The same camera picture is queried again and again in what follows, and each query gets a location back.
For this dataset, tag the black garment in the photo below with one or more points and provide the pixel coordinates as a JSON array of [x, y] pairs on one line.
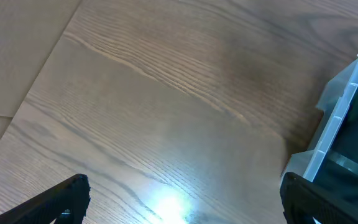
[[338, 173]]

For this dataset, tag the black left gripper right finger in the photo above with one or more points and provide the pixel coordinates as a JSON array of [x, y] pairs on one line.
[[305, 202]]

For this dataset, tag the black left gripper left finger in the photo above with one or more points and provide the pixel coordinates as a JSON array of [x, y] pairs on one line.
[[66, 202]]

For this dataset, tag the clear plastic storage bin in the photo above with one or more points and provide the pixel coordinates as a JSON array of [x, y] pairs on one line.
[[334, 101]]

